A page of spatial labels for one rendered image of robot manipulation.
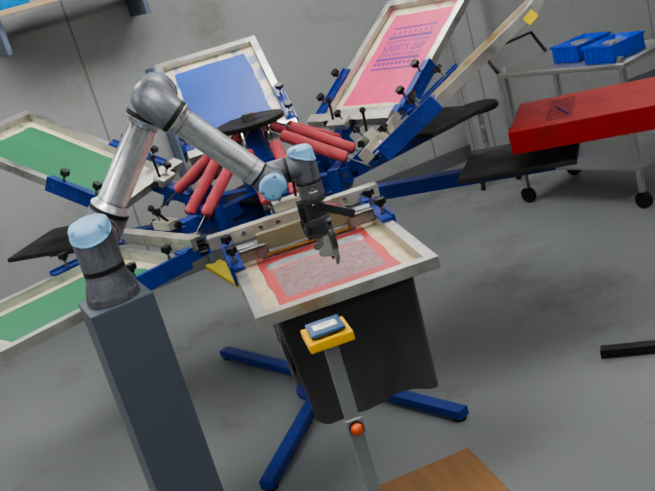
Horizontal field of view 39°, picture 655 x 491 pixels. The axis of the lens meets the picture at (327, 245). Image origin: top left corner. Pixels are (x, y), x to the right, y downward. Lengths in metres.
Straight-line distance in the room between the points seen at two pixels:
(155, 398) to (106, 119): 3.95
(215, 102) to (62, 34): 1.64
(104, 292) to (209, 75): 2.79
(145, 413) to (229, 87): 2.76
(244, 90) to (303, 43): 1.87
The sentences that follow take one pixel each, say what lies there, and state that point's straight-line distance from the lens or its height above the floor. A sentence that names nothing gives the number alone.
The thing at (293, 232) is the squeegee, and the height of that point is 1.03.
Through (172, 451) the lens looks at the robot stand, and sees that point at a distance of 2.75.
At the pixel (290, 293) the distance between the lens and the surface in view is 2.96.
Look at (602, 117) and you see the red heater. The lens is 3.56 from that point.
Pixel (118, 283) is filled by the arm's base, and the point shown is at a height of 1.25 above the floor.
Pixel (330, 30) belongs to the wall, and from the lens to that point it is 6.98.
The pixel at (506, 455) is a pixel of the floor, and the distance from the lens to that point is 3.65.
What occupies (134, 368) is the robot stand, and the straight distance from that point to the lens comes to 2.63.
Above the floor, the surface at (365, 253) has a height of 0.96.
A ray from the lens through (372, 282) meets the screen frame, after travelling 2.80.
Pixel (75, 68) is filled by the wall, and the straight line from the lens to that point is 6.39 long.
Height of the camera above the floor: 1.97
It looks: 18 degrees down
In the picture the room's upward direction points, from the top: 16 degrees counter-clockwise
